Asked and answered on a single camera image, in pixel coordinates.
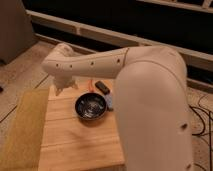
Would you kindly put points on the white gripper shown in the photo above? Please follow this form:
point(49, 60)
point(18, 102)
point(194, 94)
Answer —
point(63, 82)

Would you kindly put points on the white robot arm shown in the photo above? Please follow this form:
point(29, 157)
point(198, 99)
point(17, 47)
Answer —
point(150, 100)

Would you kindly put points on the orange thin tool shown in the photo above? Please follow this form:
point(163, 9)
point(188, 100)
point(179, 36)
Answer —
point(90, 85)

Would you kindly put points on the black round bowl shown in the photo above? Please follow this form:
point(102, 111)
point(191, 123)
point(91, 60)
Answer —
point(90, 106)

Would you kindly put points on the black rectangular block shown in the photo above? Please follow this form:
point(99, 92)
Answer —
point(102, 87)

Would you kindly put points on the blue sponge block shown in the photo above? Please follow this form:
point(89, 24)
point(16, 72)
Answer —
point(109, 101)

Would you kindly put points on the wooden board table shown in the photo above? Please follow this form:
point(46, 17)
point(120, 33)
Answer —
point(70, 144)

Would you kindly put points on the olive green cloth mat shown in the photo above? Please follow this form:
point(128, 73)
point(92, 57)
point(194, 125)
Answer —
point(21, 150)

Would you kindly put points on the grey cabinet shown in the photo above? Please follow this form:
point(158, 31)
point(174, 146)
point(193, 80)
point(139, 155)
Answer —
point(16, 31)

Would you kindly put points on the white window rail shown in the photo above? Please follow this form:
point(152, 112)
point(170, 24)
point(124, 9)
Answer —
point(200, 60)

